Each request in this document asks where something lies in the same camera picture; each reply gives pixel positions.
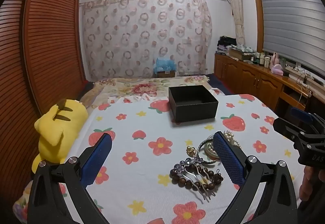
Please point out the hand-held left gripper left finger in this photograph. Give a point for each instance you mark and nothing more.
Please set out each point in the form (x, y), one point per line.
(96, 160)

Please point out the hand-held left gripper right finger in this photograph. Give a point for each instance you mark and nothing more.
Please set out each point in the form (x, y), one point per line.
(228, 158)

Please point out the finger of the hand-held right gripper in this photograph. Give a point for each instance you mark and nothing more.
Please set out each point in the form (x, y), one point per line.
(287, 127)
(302, 115)

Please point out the dark silver bangle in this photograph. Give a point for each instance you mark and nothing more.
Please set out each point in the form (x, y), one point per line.
(200, 149)

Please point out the silver hair comb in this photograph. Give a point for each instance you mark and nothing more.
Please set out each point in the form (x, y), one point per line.
(189, 163)

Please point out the black square box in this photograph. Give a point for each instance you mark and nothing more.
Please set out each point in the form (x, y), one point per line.
(195, 111)

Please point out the person's right hand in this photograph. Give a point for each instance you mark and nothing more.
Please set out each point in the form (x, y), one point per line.
(313, 183)

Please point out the white power strip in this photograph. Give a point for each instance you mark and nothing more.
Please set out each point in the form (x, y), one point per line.
(295, 68)

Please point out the yellow plush toy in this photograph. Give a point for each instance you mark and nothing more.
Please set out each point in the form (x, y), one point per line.
(58, 125)

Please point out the strawberry flower print blanket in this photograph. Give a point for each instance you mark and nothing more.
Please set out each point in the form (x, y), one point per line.
(142, 132)

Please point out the pink rabbit figurine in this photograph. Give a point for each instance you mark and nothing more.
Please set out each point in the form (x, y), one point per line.
(276, 66)

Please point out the long wooden cabinet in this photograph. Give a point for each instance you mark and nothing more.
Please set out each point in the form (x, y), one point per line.
(243, 74)

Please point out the row of small bottles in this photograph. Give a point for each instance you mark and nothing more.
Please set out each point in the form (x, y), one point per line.
(261, 59)

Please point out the dark blue bed sheet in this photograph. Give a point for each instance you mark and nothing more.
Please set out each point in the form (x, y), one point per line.
(221, 84)

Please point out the floral bedspread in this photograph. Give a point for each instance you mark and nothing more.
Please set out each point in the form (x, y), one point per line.
(121, 87)

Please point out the flat cardboard box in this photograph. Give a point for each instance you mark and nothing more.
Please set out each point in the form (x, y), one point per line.
(238, 54)

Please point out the grey window blind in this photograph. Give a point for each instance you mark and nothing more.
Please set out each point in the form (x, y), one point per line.
(292, 16)

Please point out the small cardboard box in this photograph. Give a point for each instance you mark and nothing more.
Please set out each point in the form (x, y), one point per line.
(166, 74)

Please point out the pile of folded clothes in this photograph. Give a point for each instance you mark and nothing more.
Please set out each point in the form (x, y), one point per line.
(224, 44)

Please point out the blue plastic bag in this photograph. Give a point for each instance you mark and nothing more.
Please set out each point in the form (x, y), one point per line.
(163, 64)

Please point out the cream drape curtain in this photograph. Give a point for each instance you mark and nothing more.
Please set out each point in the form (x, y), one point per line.
(234, 6)

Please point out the wooden louvered wardrobe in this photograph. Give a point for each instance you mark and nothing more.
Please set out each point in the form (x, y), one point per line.
(48, 36)

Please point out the wooden window frame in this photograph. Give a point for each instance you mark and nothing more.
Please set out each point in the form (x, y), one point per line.
(257, 11)

